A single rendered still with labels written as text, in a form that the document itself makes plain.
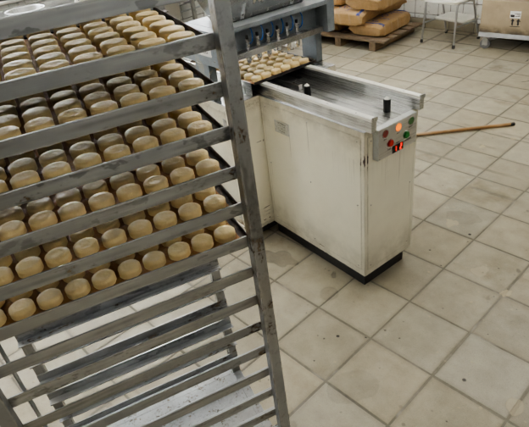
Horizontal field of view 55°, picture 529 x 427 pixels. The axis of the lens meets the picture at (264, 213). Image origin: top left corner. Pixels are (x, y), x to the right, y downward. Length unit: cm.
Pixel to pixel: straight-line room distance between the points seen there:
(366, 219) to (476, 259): 72
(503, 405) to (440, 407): 23
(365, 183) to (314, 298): 66
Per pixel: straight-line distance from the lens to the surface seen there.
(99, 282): 115
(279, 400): 154
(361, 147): 214
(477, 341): 241
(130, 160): 99
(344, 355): 229
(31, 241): 103
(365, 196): 225
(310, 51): 296
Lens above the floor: 174
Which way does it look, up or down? 33 degrees down
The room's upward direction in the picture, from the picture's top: 8 degrees counter-clockwise
